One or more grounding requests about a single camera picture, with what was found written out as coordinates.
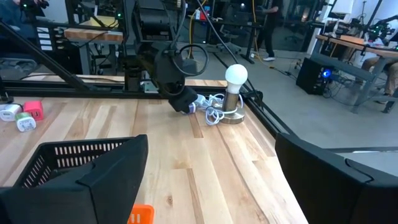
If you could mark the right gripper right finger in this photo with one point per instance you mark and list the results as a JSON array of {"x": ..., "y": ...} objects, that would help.
[{"x": 317, "y": 186}]

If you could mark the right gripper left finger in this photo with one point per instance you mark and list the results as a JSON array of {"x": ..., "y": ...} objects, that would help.
[{"x": 121, "y": 174}]

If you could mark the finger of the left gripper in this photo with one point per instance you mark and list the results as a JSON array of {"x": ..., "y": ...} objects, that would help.
[
  {"x": 192, "y": 96},
  {"x": 182, "y": 102}
]

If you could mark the dark blue white charger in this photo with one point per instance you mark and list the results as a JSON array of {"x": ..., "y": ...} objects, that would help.
[{"x": 192, "y": 108}]

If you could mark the pink dual USB charger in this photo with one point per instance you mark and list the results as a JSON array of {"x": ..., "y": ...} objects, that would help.
[{"x": 34, "y": 109}]

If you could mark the green white wall charger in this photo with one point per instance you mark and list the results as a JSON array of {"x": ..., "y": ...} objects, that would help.
[{"x": 25, "y": 123}]

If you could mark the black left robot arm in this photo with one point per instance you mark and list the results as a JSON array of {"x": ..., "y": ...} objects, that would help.
[{"x": 149, "y": 18}]

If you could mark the white lamp plug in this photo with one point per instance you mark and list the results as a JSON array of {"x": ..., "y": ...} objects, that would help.
[{"x": 200, "y": 99}]

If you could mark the orange plastic basket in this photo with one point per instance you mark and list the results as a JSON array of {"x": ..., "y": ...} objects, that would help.
[{"x": 141, "y": 214}]

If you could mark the brass lamp with white bulb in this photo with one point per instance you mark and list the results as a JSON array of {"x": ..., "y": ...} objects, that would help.
[{"x": 234, "y": 77}]

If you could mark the black plastic basket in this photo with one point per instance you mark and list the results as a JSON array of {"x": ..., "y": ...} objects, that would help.
[{"x": 49, "y": 145}]

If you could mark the black standing desk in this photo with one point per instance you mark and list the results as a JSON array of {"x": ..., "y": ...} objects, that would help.
[{"x": 236, "y": 25}]

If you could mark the wooden top workbench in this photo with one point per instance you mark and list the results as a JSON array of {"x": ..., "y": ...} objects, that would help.
[{"x": 93, "y": 34}]

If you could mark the person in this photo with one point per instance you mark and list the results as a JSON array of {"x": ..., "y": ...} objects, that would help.
[
  {"x": 393, "y": 74},
  {"x": 270, "y": 31},
  {"x": 12, "y": 12}
]

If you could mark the black computer with blue light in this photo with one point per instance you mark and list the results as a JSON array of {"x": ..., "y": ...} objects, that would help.
[{"x": 311, "y": 77}]

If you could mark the labelled drawer unit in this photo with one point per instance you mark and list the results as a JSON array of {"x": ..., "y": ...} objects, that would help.
[{"x": 45, "y": 39}]

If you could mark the wooden top work table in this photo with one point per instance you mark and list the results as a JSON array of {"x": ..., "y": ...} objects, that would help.
[{"x": 348, "y": 42}]

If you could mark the black frame clamp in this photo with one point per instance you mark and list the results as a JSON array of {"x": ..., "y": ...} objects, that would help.
[{"x": 255, "y": 95}]

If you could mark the black wall charger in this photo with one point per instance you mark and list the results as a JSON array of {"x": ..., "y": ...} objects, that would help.
[{"x": 4, "y": 99}]

